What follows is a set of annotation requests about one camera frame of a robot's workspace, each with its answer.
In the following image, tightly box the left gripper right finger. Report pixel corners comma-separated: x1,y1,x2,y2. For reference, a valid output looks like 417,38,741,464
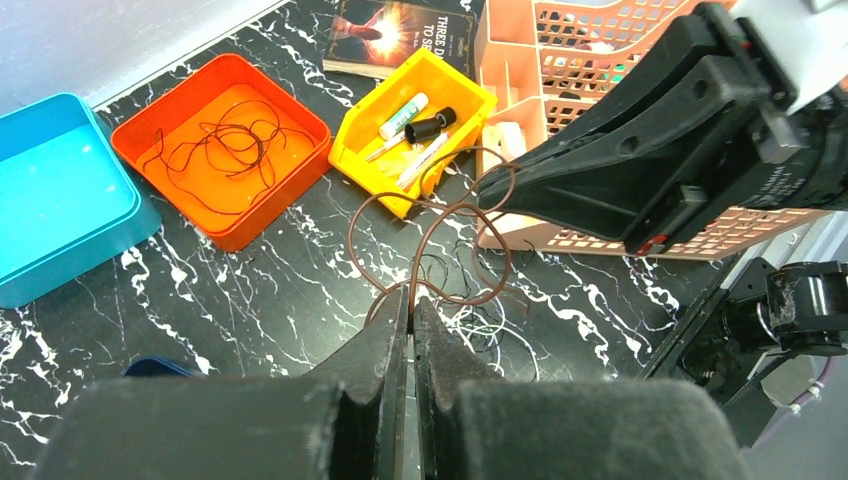
411,300,749,479

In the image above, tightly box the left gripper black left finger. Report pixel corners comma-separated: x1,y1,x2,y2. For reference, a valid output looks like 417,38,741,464
33,288,409,479

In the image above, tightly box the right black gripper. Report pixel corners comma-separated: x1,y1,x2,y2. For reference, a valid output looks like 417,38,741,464
477,3,847,255

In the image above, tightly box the brown cable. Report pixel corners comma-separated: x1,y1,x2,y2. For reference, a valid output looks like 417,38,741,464
347,145,531,333

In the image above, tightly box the dark cable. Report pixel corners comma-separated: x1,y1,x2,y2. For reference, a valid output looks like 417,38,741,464
135,99,319,217

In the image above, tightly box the pink tiered file rack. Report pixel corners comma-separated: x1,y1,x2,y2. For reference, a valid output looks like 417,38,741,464
475,1,829,261

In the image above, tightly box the white eraser in rack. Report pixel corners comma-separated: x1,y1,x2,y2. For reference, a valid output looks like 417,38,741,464
482,121,528,161

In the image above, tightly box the navy blue plastic box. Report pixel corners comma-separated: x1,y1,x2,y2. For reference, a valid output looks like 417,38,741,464
123,356,195,378

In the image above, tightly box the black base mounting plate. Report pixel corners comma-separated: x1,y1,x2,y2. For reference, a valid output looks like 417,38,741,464
637,257,777,448

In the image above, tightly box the orange pen in bin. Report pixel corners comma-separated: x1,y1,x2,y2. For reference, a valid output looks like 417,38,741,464
396,132,451,191

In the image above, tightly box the yellow parts bin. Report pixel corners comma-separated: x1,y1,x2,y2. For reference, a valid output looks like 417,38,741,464
329,48,498,218

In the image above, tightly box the red plastic box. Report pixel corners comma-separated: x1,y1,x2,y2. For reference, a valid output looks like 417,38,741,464
111,54,332,252

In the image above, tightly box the green white marker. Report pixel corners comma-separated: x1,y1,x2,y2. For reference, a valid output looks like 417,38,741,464
378,92,429,140

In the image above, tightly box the teal plastic box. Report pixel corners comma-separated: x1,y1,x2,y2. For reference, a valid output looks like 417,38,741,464
1,93,162,309

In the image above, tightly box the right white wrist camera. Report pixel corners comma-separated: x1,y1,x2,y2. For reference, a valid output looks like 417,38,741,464
731,0,847,114

